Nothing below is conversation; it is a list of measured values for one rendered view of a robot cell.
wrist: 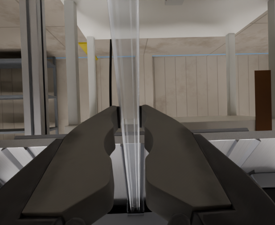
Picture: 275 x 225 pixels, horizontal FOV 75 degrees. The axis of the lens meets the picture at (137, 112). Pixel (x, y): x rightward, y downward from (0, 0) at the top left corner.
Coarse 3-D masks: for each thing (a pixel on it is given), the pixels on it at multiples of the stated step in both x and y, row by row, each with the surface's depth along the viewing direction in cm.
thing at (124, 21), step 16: (112, 0) 8; (128, 0) 8; (112, 16) 8; (128, 16) 8; (112, 32) 9; (128, 32) 9; (112, 48) 9; (128, 48) 9; (128, 64) 10; (128, 80) 11; (128, 96) 11; (128, 112) 12; (128, 128) 14; (128, 144) 15; (128, 160) 17; (128, 176) 19; (128, 192) 22
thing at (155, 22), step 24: (96, 0) 55; (144, 0) 56; (192, 0) 57; (216, 0) 57; (240, 0) 58; (264, 0) 58; (96, 24) 70; (144, 24) 72; (168, 24) 72; (192, 24) 73; (216, 24) 74; (240, 24) 74
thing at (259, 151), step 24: (0, 144) 17; (24, 144) 17; (48, 144) 17; (120, 144) 17; (216, 144) 18; (240, 144) 18; (264, 144) 18; (0, 168) 19; (120, 168) 20; (144, 168) 20; (264, 168) 22; (120, 192) 25; (144, 192) 25
